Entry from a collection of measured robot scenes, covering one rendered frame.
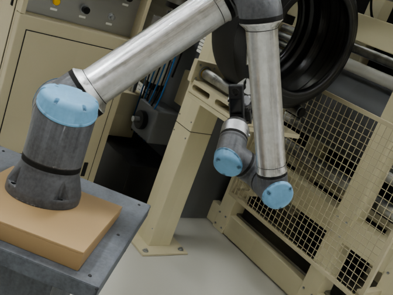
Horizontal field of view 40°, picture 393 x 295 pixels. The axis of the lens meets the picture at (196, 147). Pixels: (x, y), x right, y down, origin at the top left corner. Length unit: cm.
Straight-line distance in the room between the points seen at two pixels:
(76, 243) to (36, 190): 19
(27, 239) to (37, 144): 24
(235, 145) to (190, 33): 38
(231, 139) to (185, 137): 83
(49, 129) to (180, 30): 45
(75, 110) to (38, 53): 107
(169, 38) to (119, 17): 102
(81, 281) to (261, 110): 66
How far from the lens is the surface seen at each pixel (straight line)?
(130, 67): 150
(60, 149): 133
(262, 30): 144
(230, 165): 164
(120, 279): 239
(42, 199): 136
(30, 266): 124
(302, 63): 248
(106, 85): 150
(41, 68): 238
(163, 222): 264
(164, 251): 268
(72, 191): 139
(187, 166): 254
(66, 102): 131
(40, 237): 124
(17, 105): 241
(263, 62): 146
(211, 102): 221
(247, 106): 178
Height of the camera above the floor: 127
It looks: 17 degrees down
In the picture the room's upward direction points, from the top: 20 degrees clockwise
